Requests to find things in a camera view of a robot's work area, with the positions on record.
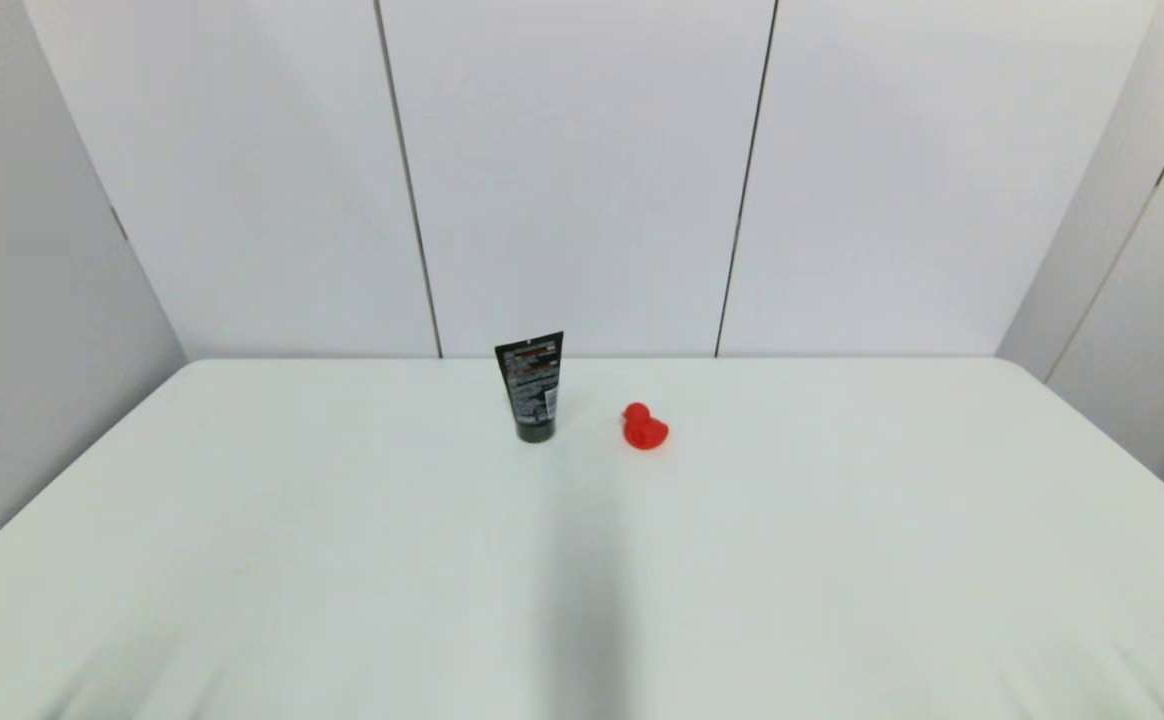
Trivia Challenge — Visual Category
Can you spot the red rubber duck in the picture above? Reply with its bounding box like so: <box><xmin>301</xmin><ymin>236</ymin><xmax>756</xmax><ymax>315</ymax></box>
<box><xmin>622</xmin><ymin>402</ymin><xmax>670</xmax><ymax>451</ymax></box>

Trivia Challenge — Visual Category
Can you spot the black cosmetic tube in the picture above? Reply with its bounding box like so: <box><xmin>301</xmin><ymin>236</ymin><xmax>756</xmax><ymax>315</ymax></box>
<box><xmin>495</xmin><ymin>332</ymin><xmax>565</xmax><ymax>444</ymax></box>

